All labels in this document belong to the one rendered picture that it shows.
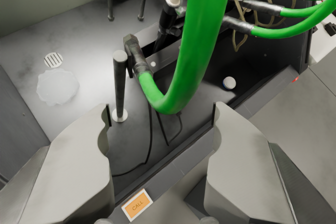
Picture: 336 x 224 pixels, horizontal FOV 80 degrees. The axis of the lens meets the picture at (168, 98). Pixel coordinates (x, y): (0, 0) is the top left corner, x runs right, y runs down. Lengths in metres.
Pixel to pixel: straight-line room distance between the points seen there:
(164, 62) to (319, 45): 0.45
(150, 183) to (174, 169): 0.05
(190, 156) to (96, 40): 0.41
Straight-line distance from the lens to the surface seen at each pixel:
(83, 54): 0.62
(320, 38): 0.74
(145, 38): 0.47
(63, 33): 0.66
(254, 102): 0.54
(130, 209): 0.42
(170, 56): 0.46
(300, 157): 1.95
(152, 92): 0.17
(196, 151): 0.45
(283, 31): 0.34
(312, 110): 2.13
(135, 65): 0.23
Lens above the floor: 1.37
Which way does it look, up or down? 69 degrees down
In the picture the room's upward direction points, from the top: 39 degrees clockwise
